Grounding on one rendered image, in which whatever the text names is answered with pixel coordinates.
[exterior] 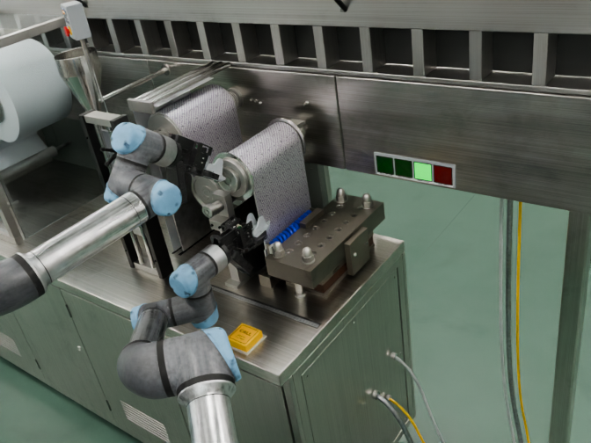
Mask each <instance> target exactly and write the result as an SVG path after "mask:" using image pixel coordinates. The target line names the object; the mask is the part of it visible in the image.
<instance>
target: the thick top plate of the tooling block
mask: <svg viewBox="0 0 591 443"><path fill-rule="evenodd" d="M361 201H362V198H361V197H356V196H353V195H348V194H347V202H345V203H337V202H336V198H334V199H333V200H332V201H331V202H330V203H328V204H327V205H326V206H325V207H324V208H322V209H324V214H323V215H322V216H321V217H320V218H318V219H317V220H316V221H315V222H314V223H313V224H311V225H310V226H309V227H308V228H307V229H302V228H299V229H298V230H297V231H296V232H295V233H294V234H293V235H291V236H290V237H289V238H288V239H287V240H285V241H284V242H283V243H282V247H283V248H284V250H285V252H286V255H285V256H284V257H283V258H274V257H273V254H269V255H268V256H266V257H265V260H266V268H267V272H268V275H271V276H274V277H276V278H279V279H282V280H286V281H290V282H293V283H296V284H298V285H301V286H304V287H308V288H311V289H314V288H315V287H316V286H317V285H318V284H319V283H320V282H321V281H322V280H323V279H324V278H325V277H326V276H327V275H328V274H329V273H330V272H331V271H332V270H333V269H334V268H335V267H336V266H337V265H338V264H339V263H340V262H341V261H342V260H343V259H344V258H345V257H346V253H345V247H344V243H345V242H346V241H347V240H348V239H349V238H350V237H351V236H352V235H353V234H354V233H355V232H356V231H357V230H358V229H359V228H361V227H365V228H368V234H370V233H371V232H372V231H373V230H374V229H375V228H376V227H377V226H378V225H379V224H380V223H381V222H382V221H383V220H384V219H385V214H384V204H383V202H381V201H377V200H373V205H374V206H373V207H372V208H370V209H365V208H362V207H361ZM304 247H310V248H311V251H312V253H313V254H314V259H315V262H314V263H313V264H311V265H305V264H303V263H302V254H303V248H304Z"/></svg>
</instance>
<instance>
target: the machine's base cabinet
mask: <svg viewBox="0 0 591 443"><path fill-rule="evenodd" d="M133 332H134V330H133V327H132V323H131V319H128V318H126V317H125V316H121V315H119V314H117V313H115V312H112V311H111V310H109V309H105V308H103V307H101V306H99V305H98V304H95V303H93V302H91V301H87V300H85V299H84V298H82V297H79V296H77V295H75V294H72V293H70V292H68V291H66V290H63V289H61V288H59V287H56V286H54V285H52V284H49V285H48V286H47V291H46V293H45V294H43V295H42V296H41V297H39V298H37V299H36V300H35V301H32V302H31V303H29V304H27V305H25V306H24V307H22V308H20V309H17V310H15V311H13V312H11V313H9V314H6V315H4V316H0V356H1V357H3V358H4V359H7V360H8V361H10V362H11V363H12V364H14V365H16V366H17V367H20V368H21V369H23V370H25V371H26V372H27V373H29V374H31V375H32V376H34V377H36V378H37V379H39V380H41V381H43V382H45V383H46V384H47V385H49V386H50V387H52V388H54V389H56V390H57V391H59V392H61V393H62V394H64V395H65V396H67V397H69V398H70V399H72V400H74V401H75V402H77V403H79V404H81V405H83V406H84V407H85V408H86V409H88V410H90V411H92V412H94V413H95V414H97V415H99V416H100V417H102V418H103V419H105V420H107V421H108V422H110V423H112V424H113V425H115V426H117V427H119V428H120V429H121V430H123V431H124V432H127V433H128V434H130V435H132V436H133V437H135V438H137V439H138V440H140V441H141V442H143V443H192V442H191V435H190V429H189V423H188V416H187V410H186V408H185V407H184V406H182V405H181V404H179V402H178V398H177V396H173V397H169V398H165V399H156V400H153V399H148V398H144V397H141V396H138V395H136V394H134V393H132V392H131V391H129V390H128V389H127V388H126V387H125V386H124V385H123V383H122V382H121V381H120V378H119V376H118V372H117V361H118V358H119V356H120V352H121V350H122V349H123V348H124V346H125V345H127V344H128V343H129V341H130V339H131V337H132V334H133ZM393 352H395V353H397V354H398V357H399V358H400V359H401V360H402V361H404V363H405V364H406V365H407V366H408V367H409V368H411V370H412V346H411V333H410V320H409V308H408V294H407V282H406V269H405V252H403V253H402V254H401V255H400V256H399V257H398V259H397V260H396V261H395V262H394V263H393V264H392V265H391V266H390V268H389V269H388V270H387V271H386V272H385V273H384V274H383V275H382V276H381V278H380V279H379V280H378V281H377V282H376V283H375V284H374V285H373V286H372V287H371V288H370V289H369V290H368V292H367V293H365V294H364V296H363V297H362V298H361V299H360V300H359V301H358V302H357V303H356V304H355V306H354V307H353V308H352V309H351V310H350V311H349V312H348V313H347V315H346V316H345V317H344V318H343V319H342V320H341V321H340V322H339V323H338V325H337V326H336V327H335V328H334V329H333V330H332V331H331V332H330V334H329V335H328V336H327V337H326V338H325V339H324V340H323V341H322V342H321V344H320V345H319V346H318V347H317V348H316V349H315V350H314V351H313V352H312V354H311V355H310V356H309V357H308V358H307V359H306V360H305V361H304V362H303V363H302V365H301V366H299V367H298V368H297V369H296V370H295V372H294V373H293V374H292V375H291V376H290V377H289V378H288V379H287V380H286V382H285V383H284V384H283V385H282V386H279V385H276V384H274V383H272V382H270V381H267V380H265V379H263V378H260V377H258V376H257V375H255V374H251V373H249V372H247V371H245V370H243V369H241V368H238V369H239V372H240V374H241V379H240V380H239V381H237V382H235V384H236V392H235V394H234V395H233V396H232V398H231V399H230V402H231V408H232V412H233V417H234V422H235V427H236V432H237V440H238V443H398V442H399V440H400V439H401V437H402V436H403V434H404V433H403V431H402V429H401V427H400V425H399V423H398V421H397V420H396V419H395V417H394V416H393V414H392V413H391V412H390V410H389V409H388V408H387V407H386V406H385V405H384V404H383V403H381V402H380V401H379V400H378V399H377V400H376V399H373V398H372V394H373V392H374V390H378V391H380V395H381V396H382V397H384V398H385V397H386V395H387V394H388V395H391V399H393V400H394V401H396V402H397V403H398V404H399V405H401V406H402V407H403V408H404V409H405V411H406V412H407V413H408V414H409V415H410V417H411V418H412V420H413V419H414V418H415V417H416V409H415V396H414V384H413V378H412V376H411V375H410V373H409V372H408V371H407V369H406V368H405V367H404V366H403V365H402V364H401V363H400V362H398V361H397V360H396V359H392V358H391V357H390V356H391V354H392V353H393Z"/></svg>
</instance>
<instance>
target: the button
mask: <svg viewBox="0 0 591 443"><path fill-rule="evenodd" d="M262 338H263V335H262V331H261V330H258V329H255V328H253V327H251V326H249V325H246V324H244V323H242V324H241V325H240V326H238V327H237V328H236V329H235V330H234V331H233V332H232V333H231V334H230V335H229V336H228V339H229V341H230V346H233V347H235V348H237V349H239V350H241V351H243V352H248V351H250V350H251V349H252V348H253V347H254V346H255V345H256V344H257V343H258V342H259V341H260V340H261V339H262Z"/></svg>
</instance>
